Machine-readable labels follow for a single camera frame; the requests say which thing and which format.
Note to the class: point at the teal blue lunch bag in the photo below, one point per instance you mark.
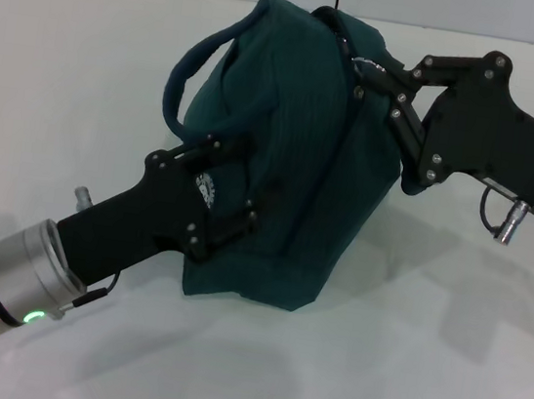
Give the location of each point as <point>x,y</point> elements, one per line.
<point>291,163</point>

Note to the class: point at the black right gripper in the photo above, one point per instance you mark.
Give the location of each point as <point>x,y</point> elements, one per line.
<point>492,135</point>

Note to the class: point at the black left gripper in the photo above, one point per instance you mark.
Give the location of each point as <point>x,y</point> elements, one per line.
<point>147,213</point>

